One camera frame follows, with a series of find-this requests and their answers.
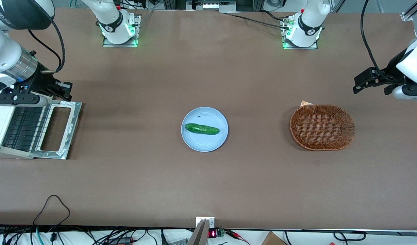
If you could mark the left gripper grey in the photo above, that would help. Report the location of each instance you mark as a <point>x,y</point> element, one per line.
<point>391,72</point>

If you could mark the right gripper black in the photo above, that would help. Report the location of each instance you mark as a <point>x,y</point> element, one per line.
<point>42,81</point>

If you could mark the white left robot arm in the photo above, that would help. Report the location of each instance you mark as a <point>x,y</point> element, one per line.
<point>307,23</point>

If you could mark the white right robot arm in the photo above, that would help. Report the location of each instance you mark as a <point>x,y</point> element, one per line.
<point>4,54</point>

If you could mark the brown oval wicker basket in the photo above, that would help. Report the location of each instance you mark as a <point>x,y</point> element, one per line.
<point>322,127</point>

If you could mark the orange paper basket tag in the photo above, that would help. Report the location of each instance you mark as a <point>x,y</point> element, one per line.
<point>305,103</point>

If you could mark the green cucumber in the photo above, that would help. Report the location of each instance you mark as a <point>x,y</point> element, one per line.
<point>201,129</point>

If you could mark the light blue round plate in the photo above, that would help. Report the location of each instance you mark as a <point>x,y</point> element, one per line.
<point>204,141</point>

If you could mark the white power strip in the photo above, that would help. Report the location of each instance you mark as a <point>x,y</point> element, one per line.
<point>212,5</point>

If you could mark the brown cardboard box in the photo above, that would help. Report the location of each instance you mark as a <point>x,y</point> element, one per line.
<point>273,239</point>

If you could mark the red alligator clip leads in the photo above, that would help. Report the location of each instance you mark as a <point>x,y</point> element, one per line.
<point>237,235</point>

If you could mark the red digit display module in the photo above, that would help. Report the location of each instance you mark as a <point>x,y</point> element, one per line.
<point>212,233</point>

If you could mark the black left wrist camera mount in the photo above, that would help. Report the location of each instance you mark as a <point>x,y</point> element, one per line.
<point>395,69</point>

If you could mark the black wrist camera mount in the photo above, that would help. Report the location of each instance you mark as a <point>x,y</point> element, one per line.
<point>395,69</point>
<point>42,80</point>

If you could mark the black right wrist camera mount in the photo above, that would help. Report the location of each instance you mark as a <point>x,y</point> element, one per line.
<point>42,80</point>

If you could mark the aluminium frame profile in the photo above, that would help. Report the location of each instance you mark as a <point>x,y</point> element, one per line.
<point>412,10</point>

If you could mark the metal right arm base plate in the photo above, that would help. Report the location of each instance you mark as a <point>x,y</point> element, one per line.
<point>135,37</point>

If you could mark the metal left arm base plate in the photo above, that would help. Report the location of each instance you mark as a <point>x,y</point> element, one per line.
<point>286,44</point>

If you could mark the white metal bracket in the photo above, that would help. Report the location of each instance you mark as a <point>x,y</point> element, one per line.
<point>211,222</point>

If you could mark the grey aluminium camera post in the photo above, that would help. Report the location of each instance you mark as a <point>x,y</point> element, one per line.
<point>199,234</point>

